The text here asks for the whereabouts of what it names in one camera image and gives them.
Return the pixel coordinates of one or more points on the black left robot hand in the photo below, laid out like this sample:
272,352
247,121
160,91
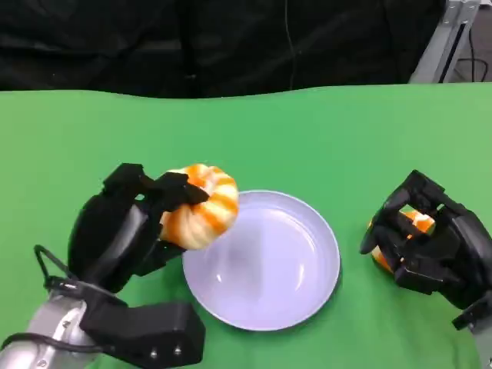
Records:
107,238

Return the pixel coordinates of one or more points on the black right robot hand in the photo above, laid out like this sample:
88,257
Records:
453,250

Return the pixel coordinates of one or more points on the orange and white bread roll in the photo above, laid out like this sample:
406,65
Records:
423,223
207,219

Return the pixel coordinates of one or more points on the lilac plate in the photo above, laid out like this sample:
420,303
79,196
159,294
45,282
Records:
269,269

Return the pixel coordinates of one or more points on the green table cloth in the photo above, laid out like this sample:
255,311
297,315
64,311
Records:
246,146

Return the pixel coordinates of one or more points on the black backdrop curtain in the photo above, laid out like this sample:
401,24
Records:
153,42

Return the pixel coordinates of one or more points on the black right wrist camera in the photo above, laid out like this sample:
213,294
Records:
474,313

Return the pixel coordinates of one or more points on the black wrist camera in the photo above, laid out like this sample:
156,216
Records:
474,313
153,330

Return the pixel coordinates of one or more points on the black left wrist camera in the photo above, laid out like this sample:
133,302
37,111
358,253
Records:
153,330

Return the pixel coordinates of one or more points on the aluminium frame post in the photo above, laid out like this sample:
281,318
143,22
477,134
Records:
438,50

